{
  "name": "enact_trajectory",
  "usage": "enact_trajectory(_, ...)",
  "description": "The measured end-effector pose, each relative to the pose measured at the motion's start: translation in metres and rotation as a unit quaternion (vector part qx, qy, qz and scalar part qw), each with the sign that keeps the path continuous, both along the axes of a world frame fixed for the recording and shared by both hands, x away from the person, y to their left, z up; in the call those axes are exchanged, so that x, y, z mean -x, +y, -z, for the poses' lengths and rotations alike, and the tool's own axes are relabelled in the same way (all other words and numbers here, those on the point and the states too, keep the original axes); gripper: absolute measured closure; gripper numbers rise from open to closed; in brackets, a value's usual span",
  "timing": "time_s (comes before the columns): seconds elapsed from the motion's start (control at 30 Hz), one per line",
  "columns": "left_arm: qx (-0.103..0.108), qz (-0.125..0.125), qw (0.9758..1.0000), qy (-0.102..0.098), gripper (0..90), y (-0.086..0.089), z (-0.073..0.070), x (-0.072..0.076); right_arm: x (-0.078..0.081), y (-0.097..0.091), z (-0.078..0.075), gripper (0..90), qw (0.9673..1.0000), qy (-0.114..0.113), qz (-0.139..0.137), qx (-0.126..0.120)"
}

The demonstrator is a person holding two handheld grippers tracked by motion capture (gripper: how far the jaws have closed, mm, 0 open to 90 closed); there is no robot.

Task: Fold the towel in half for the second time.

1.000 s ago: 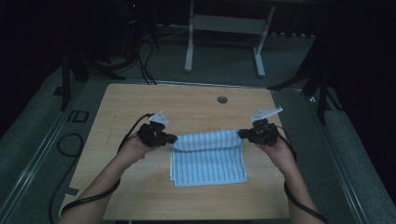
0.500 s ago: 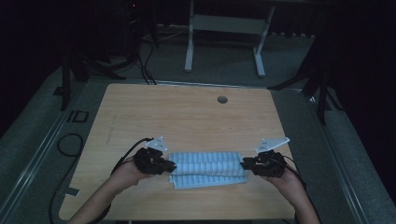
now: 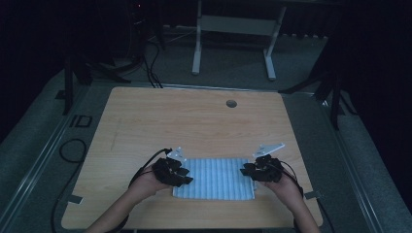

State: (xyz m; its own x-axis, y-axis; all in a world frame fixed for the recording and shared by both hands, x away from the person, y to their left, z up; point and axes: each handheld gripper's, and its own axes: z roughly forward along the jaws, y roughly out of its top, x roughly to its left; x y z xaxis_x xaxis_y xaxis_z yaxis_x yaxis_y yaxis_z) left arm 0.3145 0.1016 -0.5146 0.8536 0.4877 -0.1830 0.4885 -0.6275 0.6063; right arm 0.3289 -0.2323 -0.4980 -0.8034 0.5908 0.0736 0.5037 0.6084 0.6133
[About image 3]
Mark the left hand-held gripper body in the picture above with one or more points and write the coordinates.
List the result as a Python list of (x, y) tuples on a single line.
[(165, 171)]

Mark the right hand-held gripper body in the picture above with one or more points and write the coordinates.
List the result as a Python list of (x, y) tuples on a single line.
[(267, 171)]

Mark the blue striped towel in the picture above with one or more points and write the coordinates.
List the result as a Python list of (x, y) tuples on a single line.
[(217, 181)]

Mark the person's left hand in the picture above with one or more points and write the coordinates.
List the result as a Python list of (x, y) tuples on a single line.
[(147, 184)]

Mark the person's right hand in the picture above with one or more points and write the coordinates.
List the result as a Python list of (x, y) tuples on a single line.
[(286, 187)]

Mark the grey tape piece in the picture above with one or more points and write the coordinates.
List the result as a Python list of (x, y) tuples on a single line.
[(313, 194), (75, 199)]

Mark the round grey table grommet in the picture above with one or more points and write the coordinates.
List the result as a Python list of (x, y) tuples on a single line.
[(231, 104)]

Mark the black metal stand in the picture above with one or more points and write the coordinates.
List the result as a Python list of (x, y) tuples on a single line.
[(68, 87), (335, 97)]

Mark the dark equipment rack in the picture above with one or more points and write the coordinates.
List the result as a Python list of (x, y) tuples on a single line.
[(139, 29)]

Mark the metal floor rail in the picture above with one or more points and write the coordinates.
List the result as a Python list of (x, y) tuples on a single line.
[(39, 161), (353, 168)]

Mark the white metal table frame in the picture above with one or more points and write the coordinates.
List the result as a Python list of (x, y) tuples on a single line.
[(238, 25)]

